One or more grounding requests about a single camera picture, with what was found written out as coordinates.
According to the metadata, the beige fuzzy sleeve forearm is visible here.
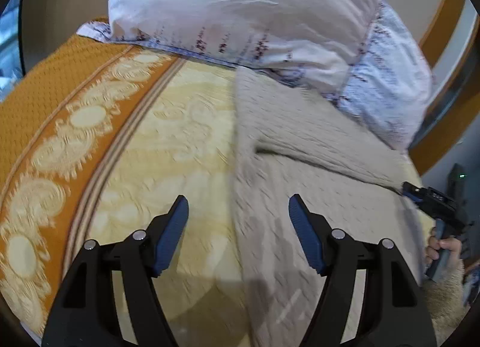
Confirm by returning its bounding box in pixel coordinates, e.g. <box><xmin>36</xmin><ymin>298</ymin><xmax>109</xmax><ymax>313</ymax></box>
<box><xmin>421</xmin><ymin>261</ymin><xmax>468</xmax><ymax>346</ymax></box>

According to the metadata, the beige cable-knit sweater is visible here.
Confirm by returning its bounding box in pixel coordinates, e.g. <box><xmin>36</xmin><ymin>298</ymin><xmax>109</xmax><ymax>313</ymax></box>
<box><xmin>232</xmin><ymin>68</ymin><xmax>430</xmax><ymax>346</ymax></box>

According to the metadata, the person's right hand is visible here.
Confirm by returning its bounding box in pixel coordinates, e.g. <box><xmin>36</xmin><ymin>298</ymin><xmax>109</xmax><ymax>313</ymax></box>
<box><xmin>425</xmin><ymin>227</ymin><xmax>462</xmax><ymax>266</ymax></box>

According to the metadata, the floral white pillow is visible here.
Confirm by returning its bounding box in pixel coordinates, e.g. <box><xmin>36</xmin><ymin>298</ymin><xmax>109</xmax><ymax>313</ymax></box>
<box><xmin>78</xmin><ymin>0</ymin><xmax>432</xmax><ymax>151</ymax></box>

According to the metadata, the wooden headboard frame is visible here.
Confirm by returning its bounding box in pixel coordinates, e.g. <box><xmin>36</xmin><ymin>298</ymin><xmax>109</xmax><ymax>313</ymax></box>
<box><xmin>409</xmin><ymin>0</ymin><xmax>479</xmax><ymax>175</ymax></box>

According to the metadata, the yellow orange patterned bedspread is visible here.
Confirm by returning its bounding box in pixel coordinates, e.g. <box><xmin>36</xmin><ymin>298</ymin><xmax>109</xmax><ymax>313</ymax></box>
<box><xmin>1</xmin><ymin>36</ymin><xmax>256</xmax><ymax>346</ymax></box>

